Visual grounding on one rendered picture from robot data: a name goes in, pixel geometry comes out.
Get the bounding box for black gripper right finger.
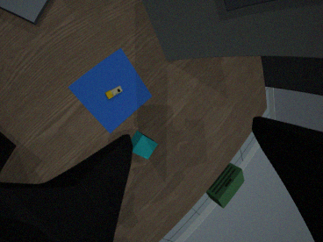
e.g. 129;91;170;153
252;117;323;242

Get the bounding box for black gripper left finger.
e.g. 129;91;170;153
0;134;133;242

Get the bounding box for blue square mat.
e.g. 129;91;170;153
68;48;152;132

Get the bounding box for teal cube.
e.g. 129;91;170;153
131;131;158;160

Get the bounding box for grey panel with socket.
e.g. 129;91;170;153
141;0;323;61

